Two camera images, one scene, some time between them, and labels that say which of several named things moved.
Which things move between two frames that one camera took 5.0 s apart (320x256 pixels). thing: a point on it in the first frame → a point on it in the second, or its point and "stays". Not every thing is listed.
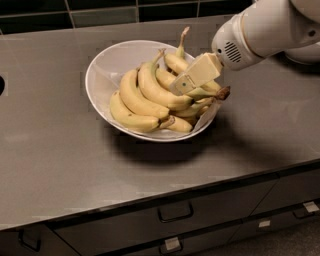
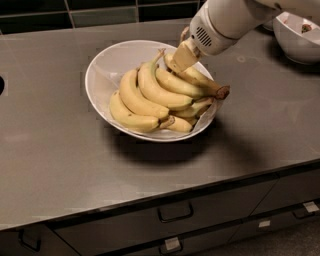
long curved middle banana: x=153 y=88 stays
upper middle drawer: x=104 y=237 stays
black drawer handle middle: x=177 y=218 stays
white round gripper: x=230 y=45 → x=201 y=35
